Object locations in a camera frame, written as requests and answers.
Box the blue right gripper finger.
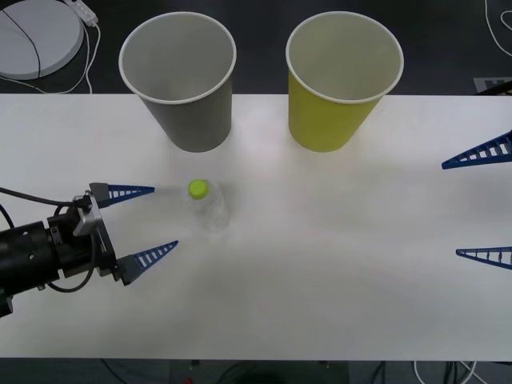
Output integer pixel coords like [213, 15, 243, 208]
[441, 130, 512, 171]
[455, 246, 512, 270]

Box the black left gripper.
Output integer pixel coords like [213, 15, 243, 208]
[46, 182, 180, 287]

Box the clear bottle with green cap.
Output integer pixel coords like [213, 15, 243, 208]
[182, 178, 231, 234]

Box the grey floor tag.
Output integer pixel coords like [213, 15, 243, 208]
[473, 75, 512, 96]

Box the yellow-green plastic waste bin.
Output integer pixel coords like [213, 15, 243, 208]
[285, 10, 406, 154]

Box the white round flat base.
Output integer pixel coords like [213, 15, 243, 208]
[0, 0, 86, 80]

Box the white power strip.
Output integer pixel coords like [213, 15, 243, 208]
[65, 0, 99, 26]

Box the white looped floor cable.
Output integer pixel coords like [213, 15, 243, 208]
[484, 0, 512, 55]

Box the white cable under table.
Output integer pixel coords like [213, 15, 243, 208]
[413, 358, 487, 384]

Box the white power strip cable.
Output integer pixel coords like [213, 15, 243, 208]
[0, 22, 102, 96]

